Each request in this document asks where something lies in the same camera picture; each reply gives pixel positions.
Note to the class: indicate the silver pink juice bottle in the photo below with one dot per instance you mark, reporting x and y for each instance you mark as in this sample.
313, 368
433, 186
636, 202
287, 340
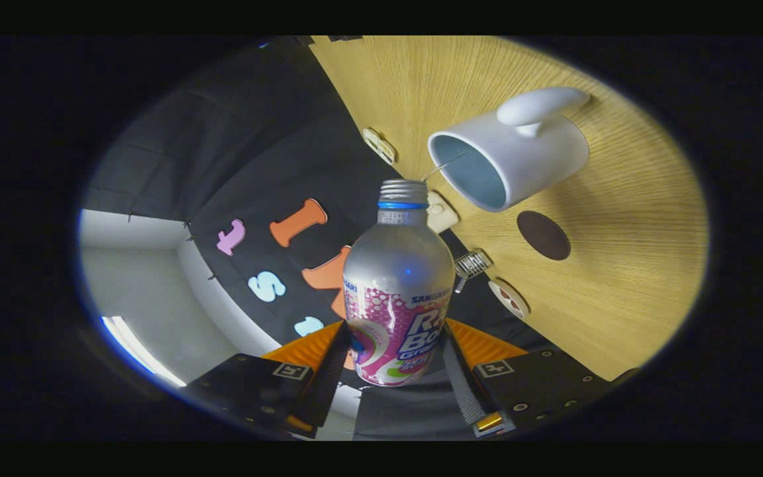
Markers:
398, 265

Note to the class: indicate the white divided dish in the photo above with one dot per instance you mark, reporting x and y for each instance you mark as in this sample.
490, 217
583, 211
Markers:
379, 146

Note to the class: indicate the dark brown round coaster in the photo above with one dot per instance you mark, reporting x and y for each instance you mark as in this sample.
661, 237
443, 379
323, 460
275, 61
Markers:
544, 235

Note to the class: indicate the wooden table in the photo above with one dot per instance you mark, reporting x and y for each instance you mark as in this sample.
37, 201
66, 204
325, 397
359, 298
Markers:
620, 265

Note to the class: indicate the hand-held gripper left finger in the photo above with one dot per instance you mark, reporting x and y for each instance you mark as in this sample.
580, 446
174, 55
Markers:
328, 377

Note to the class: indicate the white toaster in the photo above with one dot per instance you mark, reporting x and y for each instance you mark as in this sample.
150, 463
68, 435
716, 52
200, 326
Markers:
441, 215

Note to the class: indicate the white plate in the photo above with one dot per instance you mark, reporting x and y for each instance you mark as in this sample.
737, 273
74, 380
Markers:
507, 298

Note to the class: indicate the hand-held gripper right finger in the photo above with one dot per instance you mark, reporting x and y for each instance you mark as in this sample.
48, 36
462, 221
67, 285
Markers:
464, 391

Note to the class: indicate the white cup blue inside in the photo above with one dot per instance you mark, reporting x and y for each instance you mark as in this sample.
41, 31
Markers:
540, 159

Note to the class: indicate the large ceiling light panel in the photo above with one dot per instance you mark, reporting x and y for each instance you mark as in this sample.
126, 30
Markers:
140, 351

